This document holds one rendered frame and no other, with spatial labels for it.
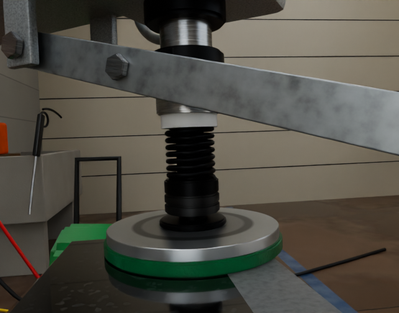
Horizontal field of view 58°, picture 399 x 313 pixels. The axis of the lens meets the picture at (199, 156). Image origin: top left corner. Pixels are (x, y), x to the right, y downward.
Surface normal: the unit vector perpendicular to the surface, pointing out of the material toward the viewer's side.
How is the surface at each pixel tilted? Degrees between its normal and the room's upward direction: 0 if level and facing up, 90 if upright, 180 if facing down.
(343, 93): 90
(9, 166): 90
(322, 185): 90
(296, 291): 0
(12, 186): 90
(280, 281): 0
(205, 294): 0
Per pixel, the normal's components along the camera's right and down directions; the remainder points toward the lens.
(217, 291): -0.04, -1.00
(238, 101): -0.46, 0.07
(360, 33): 0.13, 0.05
